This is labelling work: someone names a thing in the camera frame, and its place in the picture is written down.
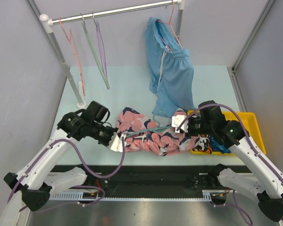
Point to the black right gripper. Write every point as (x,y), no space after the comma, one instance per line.
(190,119)

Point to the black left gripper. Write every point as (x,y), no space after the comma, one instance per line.
(112,130)

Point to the teal plastic hanger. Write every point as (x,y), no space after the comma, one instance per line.
(157,129)

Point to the pink patterned shorts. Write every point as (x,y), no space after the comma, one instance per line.
(159,143)

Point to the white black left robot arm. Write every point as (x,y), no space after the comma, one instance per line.
(32,181)

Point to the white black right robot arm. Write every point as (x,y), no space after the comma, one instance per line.
(267,190)

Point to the camouflage patterned shorts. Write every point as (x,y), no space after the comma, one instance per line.
(203,144)

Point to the blue patterned shorts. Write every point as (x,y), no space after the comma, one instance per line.
(217,147)

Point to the light blue shorts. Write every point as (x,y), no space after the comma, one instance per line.
(170,68)

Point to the light green plastic hanger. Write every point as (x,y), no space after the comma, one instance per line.
(94,53)

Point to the purple plastic hanger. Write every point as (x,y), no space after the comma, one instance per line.
(101,47)

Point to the yellow plastic bin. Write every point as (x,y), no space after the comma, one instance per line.
(250,123)

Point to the metal clothes rack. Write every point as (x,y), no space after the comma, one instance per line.
(48,24)

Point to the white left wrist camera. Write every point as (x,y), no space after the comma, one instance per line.
(117,142)

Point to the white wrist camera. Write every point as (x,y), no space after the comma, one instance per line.
(178,124)
(117,142)

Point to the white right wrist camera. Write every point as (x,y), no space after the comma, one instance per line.
(178,124)

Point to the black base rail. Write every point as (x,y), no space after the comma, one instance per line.
(157,182)

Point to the white cable duct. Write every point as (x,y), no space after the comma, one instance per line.
(88,196)

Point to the pink wire hanger left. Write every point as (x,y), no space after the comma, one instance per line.
(70,38)

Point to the pink wire hanger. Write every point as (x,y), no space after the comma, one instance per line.
(171,26)
(70,38)

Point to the pink wire hanger right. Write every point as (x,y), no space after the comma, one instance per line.
(171,26)

